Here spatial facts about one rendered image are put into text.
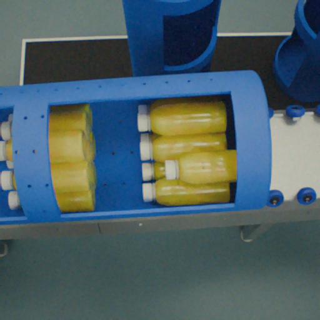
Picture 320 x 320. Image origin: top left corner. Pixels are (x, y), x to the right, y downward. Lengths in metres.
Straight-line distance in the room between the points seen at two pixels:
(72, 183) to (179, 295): 1.16
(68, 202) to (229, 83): 0.40
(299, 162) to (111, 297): 1.11
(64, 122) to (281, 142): 0.52
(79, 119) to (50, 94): 0.09
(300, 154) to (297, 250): 0.96
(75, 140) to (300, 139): 0.55
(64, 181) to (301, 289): 1.35
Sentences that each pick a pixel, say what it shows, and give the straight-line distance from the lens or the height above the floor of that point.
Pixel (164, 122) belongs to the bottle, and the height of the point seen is 1.13.
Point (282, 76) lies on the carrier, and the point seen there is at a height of 0.16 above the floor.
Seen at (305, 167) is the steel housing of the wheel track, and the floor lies 0.93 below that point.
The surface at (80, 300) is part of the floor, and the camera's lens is 2.20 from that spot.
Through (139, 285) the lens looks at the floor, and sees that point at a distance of 2.18.
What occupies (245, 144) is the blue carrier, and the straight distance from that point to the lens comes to 1.00.
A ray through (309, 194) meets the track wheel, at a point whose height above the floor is 0.98.
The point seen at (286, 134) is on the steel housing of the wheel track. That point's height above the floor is 0.93.
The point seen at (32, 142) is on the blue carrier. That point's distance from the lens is 1.01.
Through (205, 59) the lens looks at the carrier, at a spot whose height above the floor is 0.61.
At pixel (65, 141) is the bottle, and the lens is 1.07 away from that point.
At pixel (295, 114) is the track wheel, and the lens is 1.30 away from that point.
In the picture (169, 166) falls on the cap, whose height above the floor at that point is 1.11.
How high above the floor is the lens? 2.17
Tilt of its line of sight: 75 degrees down
